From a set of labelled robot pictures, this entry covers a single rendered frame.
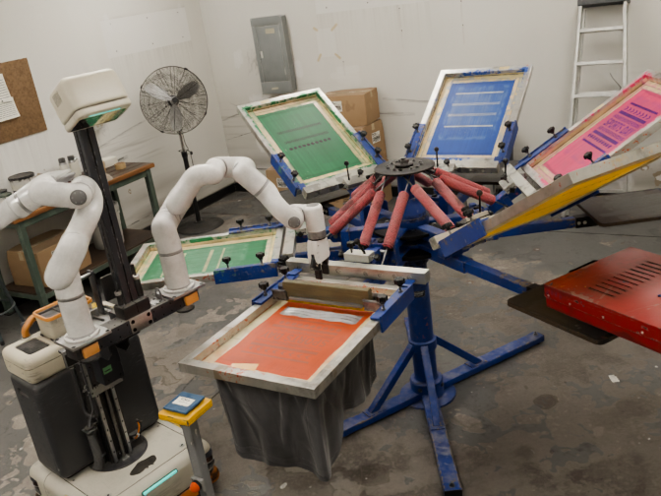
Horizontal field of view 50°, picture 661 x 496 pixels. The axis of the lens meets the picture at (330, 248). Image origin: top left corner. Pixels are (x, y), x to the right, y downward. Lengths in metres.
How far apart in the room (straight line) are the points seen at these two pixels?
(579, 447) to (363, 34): 4.70
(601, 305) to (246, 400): 1.28
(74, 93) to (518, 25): 4.78
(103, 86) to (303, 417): 1.32
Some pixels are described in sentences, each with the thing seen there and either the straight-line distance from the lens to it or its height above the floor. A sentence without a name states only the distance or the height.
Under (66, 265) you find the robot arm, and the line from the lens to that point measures 2.50.
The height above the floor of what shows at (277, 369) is 0.95.
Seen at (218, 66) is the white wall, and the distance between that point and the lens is 8.19.
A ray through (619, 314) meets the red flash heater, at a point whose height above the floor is 1.10.
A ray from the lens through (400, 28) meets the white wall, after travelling 6.98.
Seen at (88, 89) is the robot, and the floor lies 1.98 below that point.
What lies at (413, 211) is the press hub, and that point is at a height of 1.09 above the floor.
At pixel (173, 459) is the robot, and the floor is 0.28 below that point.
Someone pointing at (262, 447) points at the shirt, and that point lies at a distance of 2.79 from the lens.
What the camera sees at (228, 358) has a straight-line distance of 2.68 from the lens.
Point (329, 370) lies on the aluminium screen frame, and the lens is 2.41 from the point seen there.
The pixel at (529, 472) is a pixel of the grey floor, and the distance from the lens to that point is 3.49.
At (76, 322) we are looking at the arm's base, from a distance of 2.66.
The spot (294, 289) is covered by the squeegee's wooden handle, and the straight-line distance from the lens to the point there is 2.95.
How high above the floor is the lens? 2.21
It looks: 21 degrees down
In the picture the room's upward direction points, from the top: 8 degrees counter-clockwise
